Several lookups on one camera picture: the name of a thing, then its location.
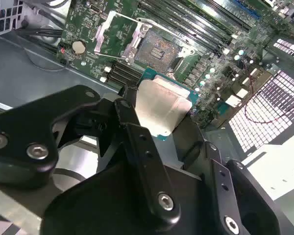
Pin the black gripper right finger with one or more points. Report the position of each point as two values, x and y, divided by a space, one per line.
247 195

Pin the silver green CPU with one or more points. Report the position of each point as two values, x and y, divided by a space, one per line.
161 105

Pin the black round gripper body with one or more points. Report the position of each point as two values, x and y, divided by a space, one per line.
100 208

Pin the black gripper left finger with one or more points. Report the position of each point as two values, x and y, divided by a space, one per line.
19 132

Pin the metal socket cover frame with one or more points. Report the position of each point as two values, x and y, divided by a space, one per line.
100 39

